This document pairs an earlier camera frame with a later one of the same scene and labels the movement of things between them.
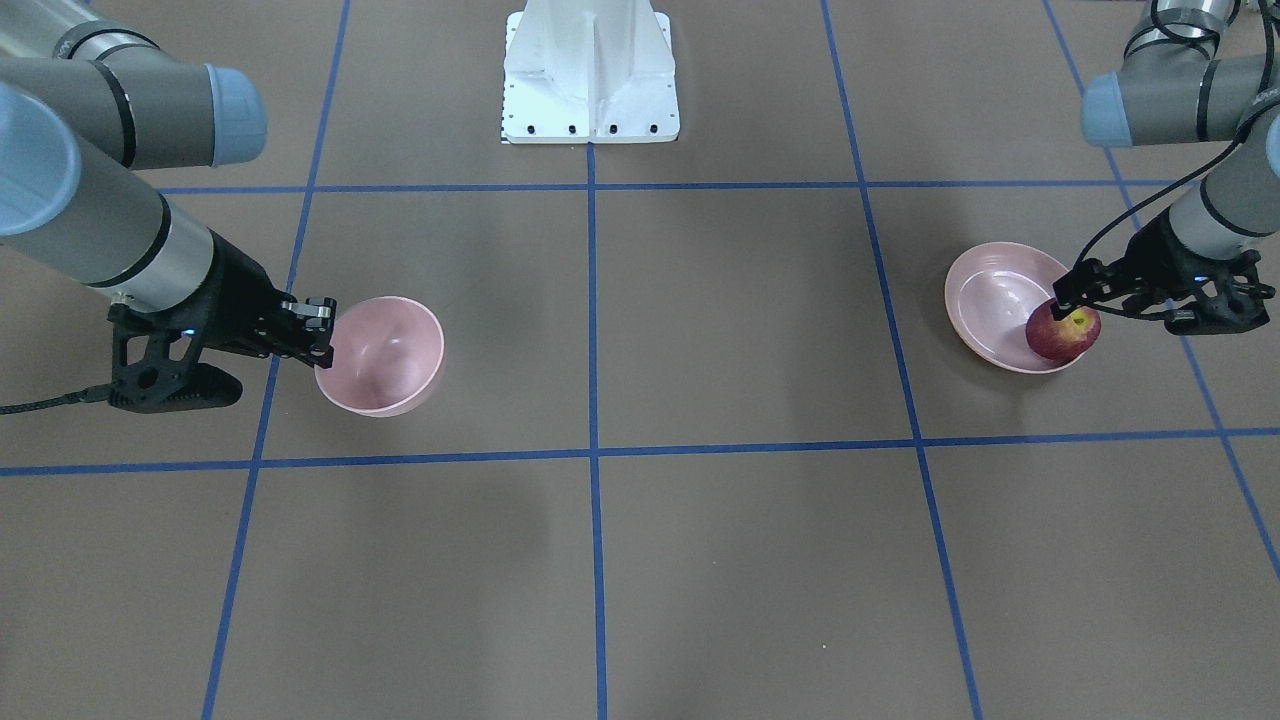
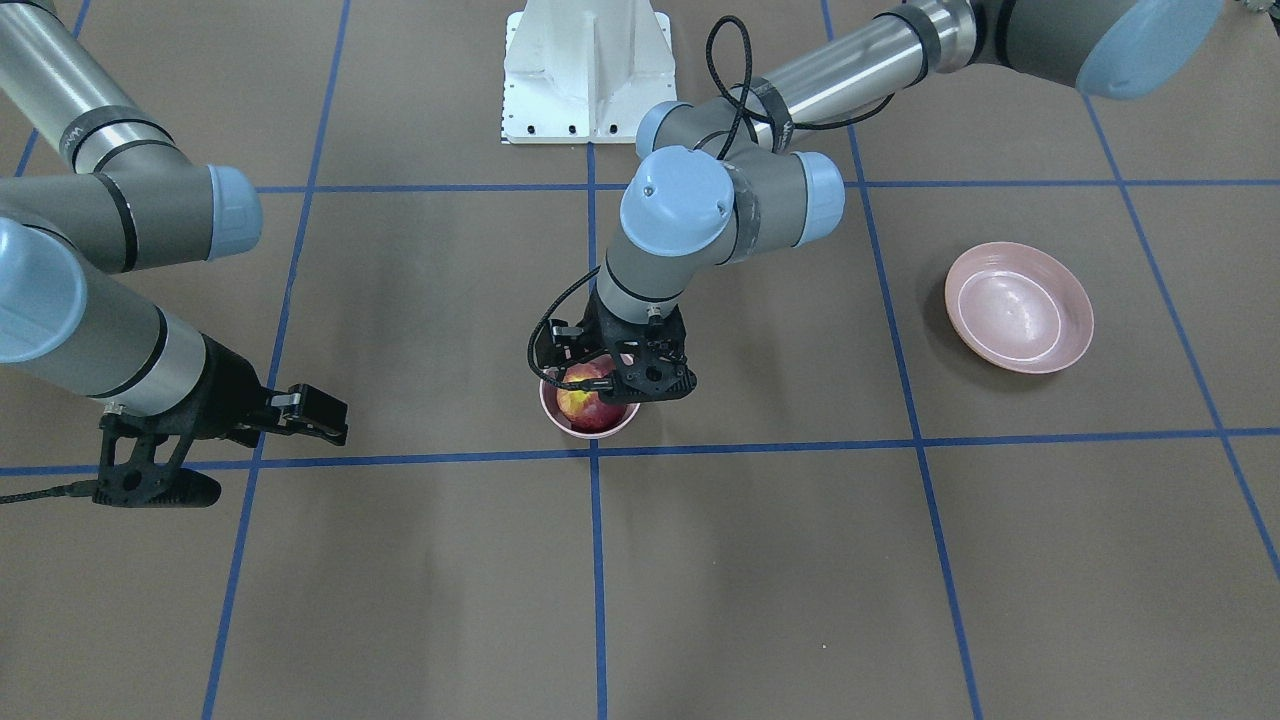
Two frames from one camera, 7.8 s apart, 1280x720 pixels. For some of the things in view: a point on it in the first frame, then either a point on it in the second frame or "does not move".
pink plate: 991,296 does not move
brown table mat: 704,445 does not move
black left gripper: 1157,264 → 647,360
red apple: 1068,339 → 586,411
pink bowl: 387,352 → 550,402
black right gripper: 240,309 → 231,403
